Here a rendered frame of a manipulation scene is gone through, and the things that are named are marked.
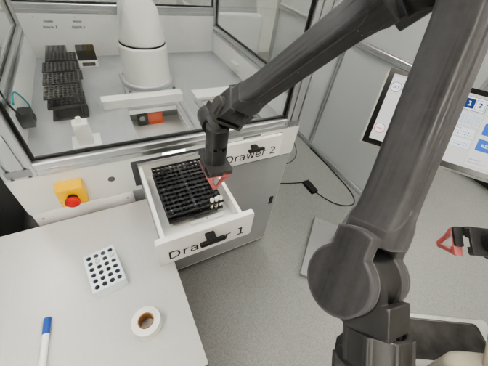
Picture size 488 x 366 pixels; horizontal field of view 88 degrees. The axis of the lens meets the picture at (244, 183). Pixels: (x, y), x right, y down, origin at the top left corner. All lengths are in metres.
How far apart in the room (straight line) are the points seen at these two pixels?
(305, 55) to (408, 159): 0.24
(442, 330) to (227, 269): 1.25
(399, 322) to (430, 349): 0.29
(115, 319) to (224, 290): 0.91
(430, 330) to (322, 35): 0.55
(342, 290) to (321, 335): 1.38
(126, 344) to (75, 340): 0.12
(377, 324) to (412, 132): 0.20
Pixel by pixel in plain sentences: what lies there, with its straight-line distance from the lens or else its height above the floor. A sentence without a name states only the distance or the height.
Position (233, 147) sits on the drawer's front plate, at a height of 0.92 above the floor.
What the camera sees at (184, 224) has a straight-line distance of 0.83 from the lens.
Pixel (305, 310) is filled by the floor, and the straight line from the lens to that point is 1.69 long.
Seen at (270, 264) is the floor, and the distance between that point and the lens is 1.74.
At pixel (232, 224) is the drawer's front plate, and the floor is 0.90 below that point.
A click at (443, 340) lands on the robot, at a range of 0.64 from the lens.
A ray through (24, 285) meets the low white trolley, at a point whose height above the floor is 0.76.
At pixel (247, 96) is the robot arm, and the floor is 1.28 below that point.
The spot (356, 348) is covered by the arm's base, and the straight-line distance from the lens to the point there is 0.33.
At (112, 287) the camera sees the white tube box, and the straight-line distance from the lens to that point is 0.83.
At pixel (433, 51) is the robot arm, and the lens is 0.36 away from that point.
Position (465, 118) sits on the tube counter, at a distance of 1.30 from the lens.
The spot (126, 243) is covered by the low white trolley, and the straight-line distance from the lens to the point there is 0.92.
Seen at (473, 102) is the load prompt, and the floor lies 1.16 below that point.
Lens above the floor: 1.51
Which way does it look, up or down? 45 degrees down
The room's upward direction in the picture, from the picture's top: 10 degrees clockwise
